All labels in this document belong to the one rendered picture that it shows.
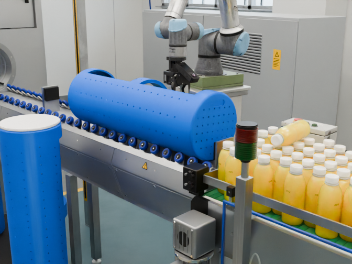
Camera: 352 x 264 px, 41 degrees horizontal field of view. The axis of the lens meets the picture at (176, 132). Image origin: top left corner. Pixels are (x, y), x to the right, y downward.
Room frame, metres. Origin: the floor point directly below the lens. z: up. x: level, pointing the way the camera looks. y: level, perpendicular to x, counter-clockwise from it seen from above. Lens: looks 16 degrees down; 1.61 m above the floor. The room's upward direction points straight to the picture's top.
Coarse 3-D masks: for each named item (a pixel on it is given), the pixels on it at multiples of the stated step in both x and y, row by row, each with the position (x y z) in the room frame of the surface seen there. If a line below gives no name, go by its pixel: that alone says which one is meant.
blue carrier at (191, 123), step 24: (96, 72) 2.48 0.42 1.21; (72, 96) 2.32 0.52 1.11; (96, 96) 2.19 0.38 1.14; (120, 96) 2.07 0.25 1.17; (144, 96) 1.98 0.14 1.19; (168, 96) 1.90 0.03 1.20; (192, 96) 1.83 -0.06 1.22; (216, 96) 1.83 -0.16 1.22; (96, 120) 2.22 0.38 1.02; (120, 120) 2.05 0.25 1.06; (144, 120) 1.93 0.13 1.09; (168, 120) 1.83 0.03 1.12; (192, 120) 1.74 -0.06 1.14; (216, 120) 1.84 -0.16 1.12; (168, 144) 1.86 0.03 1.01; (192, 144) 1.74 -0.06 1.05
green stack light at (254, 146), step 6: (240, 144) 1.25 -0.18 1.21; (246, 144) 1.24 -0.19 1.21; (252, 144) 1.25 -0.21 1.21; (240, 150) 1.25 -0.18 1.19; (246, 150) 1.24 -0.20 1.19; (252, 150) 1.25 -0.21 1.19; (234, 156) 1.28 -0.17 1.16; (240, 156) 1.25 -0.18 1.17; (246, 156) 1.24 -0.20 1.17; (252, 156) 1.25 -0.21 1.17
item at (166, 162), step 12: (12, 108) 2.87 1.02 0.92; (24, 108) 2.79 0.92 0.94; (72, 132) 2.38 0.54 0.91; (84, 132) 2.31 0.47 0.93; (96, 132) 2.26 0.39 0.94; (108, 144) 2.15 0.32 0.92; (120, 144) 2.10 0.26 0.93; (144, 156) 1.97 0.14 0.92; (156, 156) 1.93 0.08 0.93; (180, 168) 1.81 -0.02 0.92
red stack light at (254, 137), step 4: (236, 128) 1.27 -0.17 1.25; (256, 128) 1.26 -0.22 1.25; (236, 132) 1.26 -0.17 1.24; (240, 132) 1.25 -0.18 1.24; (244, 132) 1.25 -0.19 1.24; (248, 132) 1.24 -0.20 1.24; (252, 132) 1.25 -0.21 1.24; (256, 132) 1.25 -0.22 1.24; (236, 136) 1.27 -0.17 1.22; (240, 136) 1.25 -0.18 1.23; (244, 136) 1.24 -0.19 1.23; (248, 136) 1.24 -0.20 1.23; (252, 136) 1.25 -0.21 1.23; (256, 136) 1.25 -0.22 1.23; (236, 140) 1.26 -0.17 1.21; (240, 140) 1.25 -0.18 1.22; (244, 140) 1.24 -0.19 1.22; (248, 140) 1.24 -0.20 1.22; (252, 140) 1.25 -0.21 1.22; (256, 140) 1.26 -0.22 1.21
